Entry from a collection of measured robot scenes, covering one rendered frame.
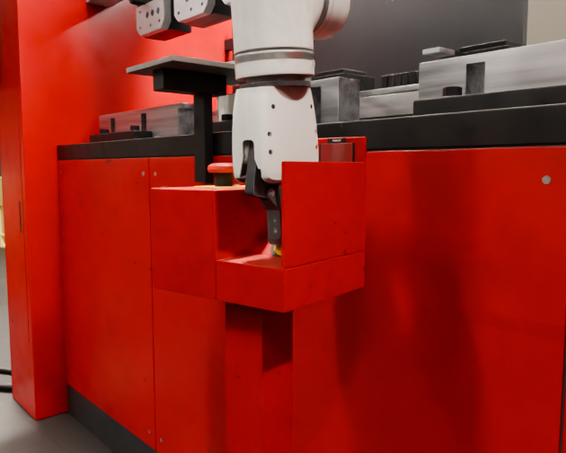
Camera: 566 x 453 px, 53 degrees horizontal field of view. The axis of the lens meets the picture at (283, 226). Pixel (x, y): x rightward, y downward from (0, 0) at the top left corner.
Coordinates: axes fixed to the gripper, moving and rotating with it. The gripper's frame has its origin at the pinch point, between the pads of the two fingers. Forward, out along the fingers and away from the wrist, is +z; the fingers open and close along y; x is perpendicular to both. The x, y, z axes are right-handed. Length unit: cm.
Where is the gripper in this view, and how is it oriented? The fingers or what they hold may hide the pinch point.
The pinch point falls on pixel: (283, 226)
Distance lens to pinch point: 63.4
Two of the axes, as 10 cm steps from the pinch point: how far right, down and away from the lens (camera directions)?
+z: 0.5, 9.8, 1.7
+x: 7.9, 0.6, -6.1
